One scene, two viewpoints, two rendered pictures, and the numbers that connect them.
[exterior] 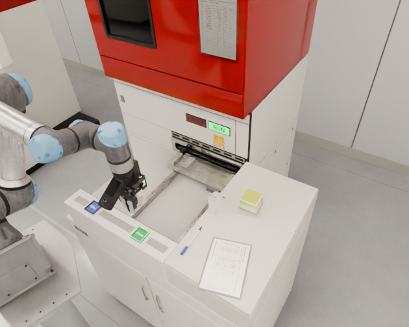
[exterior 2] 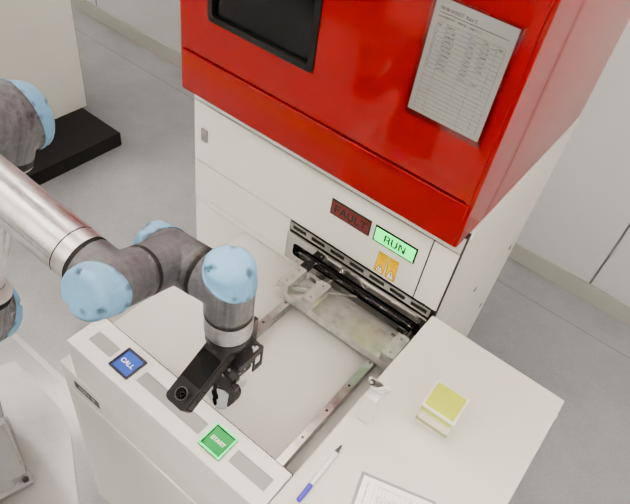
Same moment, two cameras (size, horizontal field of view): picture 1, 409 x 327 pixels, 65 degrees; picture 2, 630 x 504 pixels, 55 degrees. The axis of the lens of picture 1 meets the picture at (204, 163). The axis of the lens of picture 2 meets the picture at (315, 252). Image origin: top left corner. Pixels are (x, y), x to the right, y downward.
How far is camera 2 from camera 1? 0.29 m
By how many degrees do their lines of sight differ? 5
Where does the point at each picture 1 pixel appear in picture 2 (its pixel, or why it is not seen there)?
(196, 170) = (329, 311)
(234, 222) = (403, 446)
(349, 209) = (570, 403)
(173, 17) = (368, 26)
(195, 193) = (321, 354)
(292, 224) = (513, 470)
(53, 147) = (116, 295)
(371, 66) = not seen: outside the picture
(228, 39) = (474, 100)
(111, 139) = (230, 289)
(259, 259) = not seen: outside the picture
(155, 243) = (247, 466)
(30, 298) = not seen: outside the picture
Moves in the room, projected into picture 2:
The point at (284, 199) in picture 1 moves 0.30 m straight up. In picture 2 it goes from (499, 412) to (557, 326)
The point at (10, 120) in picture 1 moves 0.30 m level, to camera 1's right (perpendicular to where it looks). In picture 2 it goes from (25, 211) to (256, 238)
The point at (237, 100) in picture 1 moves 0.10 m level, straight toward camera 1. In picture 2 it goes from (455, 211) to (455, 246)
